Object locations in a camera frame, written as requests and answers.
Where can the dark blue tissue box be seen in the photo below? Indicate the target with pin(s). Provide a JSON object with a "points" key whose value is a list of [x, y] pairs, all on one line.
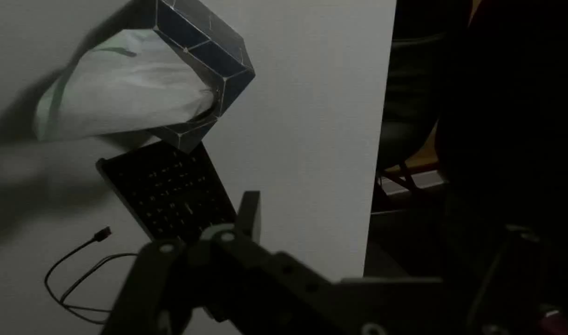
{"points": [[227, 58]]}

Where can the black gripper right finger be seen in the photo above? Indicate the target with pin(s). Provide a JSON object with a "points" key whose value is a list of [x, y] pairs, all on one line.
{"points": [[250, 214]]}

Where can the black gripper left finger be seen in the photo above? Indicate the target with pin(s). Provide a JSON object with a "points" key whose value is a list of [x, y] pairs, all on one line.
{"points": [[153, 285]]}

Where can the white tissue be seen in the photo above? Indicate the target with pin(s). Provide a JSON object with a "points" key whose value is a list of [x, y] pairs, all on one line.
{"points": [[127, 86]]}

